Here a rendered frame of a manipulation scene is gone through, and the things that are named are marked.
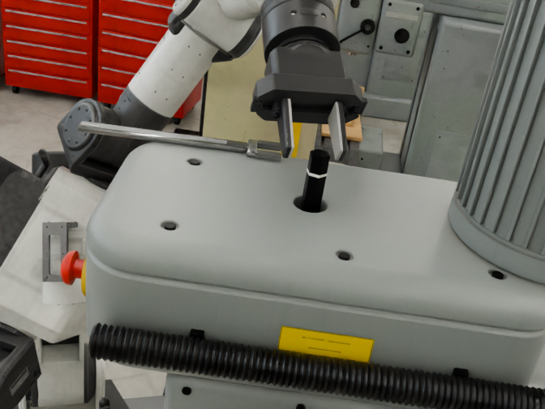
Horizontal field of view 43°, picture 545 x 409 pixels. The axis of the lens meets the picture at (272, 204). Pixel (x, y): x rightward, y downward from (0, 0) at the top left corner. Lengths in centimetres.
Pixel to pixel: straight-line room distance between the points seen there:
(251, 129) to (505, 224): 195
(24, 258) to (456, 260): 72
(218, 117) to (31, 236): 150
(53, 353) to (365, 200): 108
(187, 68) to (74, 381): 86
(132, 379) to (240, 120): 131
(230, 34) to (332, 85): 37
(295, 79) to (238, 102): 180
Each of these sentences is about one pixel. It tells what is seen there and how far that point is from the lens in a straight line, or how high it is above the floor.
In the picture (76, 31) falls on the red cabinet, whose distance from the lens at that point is 573.
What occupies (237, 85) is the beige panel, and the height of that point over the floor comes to 140.
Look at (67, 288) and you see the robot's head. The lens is 106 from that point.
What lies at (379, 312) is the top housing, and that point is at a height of 185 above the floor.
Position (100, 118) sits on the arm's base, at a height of 180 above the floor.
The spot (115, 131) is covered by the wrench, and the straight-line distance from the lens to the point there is 85.
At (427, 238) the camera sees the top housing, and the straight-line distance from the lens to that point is 73.
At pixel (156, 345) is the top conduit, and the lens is 66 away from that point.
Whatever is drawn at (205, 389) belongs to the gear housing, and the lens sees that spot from 75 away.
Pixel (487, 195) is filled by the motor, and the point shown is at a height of 195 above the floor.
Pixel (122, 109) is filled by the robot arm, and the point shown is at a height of 180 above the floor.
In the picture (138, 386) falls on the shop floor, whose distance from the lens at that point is 321.
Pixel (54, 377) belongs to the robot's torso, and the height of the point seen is 107.
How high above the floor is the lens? 224
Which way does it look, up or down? 29 degrees down
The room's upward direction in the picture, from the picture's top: 9 degrees clockwise
